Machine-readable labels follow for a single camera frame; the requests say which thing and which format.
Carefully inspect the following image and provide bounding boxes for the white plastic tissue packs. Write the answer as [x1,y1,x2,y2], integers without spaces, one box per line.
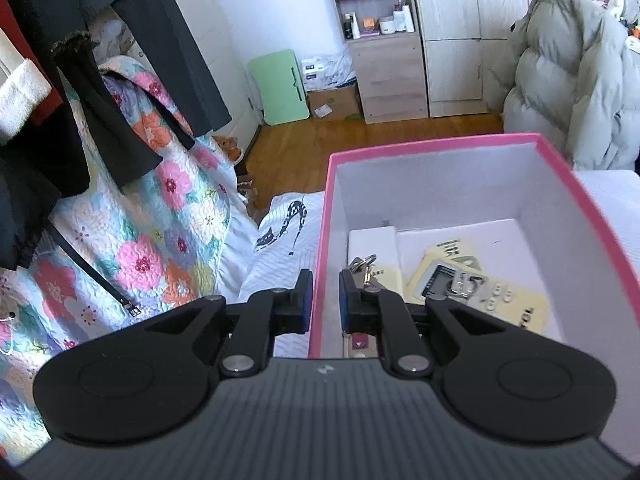
[300,52,358,92]

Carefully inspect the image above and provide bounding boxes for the bunch of keys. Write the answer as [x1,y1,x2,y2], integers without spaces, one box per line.
[348,254,389,291]

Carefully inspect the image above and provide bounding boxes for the wooden bookshelf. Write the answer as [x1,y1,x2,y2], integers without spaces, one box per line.
[322,0,430,125]

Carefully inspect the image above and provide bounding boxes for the light wooden wardrobe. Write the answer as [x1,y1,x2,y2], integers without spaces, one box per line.
[407,0,571,118]

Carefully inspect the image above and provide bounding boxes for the green folding table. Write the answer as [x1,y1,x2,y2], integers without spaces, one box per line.
[248,49,309,127]

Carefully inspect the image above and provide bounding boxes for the black garment with lace trim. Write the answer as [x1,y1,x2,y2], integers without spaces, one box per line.
[15,0,163,196]

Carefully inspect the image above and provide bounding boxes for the cream remote with pink buttons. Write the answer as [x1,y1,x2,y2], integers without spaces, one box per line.
[424,238,482,273]

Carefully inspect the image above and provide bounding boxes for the cream coat with fleece cuffs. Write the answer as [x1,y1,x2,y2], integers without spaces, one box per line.
[0,27,53,143]

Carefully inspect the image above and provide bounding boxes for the black belt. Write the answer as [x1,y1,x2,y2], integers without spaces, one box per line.
[45,222,143,318]

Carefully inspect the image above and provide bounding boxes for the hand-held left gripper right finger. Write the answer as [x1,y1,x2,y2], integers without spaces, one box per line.
[338,268,506,379]

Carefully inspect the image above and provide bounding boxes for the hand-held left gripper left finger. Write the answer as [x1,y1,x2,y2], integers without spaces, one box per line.
[145,268,316,379]

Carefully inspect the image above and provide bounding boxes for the white bottle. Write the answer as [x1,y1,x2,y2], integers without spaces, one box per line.
[392,4,416,34]

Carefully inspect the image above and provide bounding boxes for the small cardboard box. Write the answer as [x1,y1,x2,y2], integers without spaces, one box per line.
[306,82,363,122]

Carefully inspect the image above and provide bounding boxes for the orange patterned floor item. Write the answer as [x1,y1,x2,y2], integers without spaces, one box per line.
[212,135,246,164]

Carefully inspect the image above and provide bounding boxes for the silver metal clip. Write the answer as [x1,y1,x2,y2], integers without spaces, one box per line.
[447,271,496,303]

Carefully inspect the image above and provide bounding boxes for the grey puffer jacket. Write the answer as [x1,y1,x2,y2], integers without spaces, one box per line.
[487,0,640,171]

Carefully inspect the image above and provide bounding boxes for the pink cardboard box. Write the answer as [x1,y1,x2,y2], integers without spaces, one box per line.
[307,132,640,463]

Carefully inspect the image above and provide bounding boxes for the black jacket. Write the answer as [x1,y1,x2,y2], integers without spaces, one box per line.
[0,25,91,271]

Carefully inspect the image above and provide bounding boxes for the red garment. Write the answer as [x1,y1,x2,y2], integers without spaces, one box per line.
[0,0,63,128]

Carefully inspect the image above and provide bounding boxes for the dark grey pinstripe dress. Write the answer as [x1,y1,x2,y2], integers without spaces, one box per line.
[70,0,233,151]

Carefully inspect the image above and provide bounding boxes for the floral quilt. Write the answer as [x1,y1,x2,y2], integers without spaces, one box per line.
[0,55,238,463]

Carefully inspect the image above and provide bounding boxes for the white charger with plug prongs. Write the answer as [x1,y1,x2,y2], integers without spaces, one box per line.
[348,226,399,267]

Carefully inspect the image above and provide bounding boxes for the cream remote with display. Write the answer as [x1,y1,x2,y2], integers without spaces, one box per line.
[406,250,549,332]

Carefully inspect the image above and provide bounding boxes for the white door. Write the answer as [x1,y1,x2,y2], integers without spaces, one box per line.
[155,0,263,136]

